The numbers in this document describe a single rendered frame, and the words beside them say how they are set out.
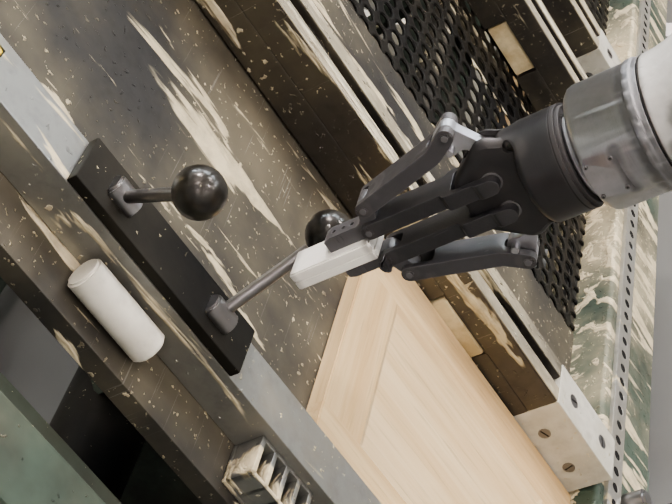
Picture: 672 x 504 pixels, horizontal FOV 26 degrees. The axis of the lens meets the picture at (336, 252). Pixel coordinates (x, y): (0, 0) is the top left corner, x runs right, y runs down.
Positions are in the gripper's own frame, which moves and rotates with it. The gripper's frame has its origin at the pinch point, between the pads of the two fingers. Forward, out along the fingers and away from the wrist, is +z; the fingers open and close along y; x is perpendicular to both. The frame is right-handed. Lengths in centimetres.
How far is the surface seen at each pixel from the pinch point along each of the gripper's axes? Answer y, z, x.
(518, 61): 33, 14, 92
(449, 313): 28.8, 12.7, 32.1
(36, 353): 68, 157, 136
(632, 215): 60, 10, 87
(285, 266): -0.2, 4.9, 1.1
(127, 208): -11.4, 10.2, -2.5
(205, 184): -12.8, 0.2, -7.7
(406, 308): 23.4, 13.7, 27.3
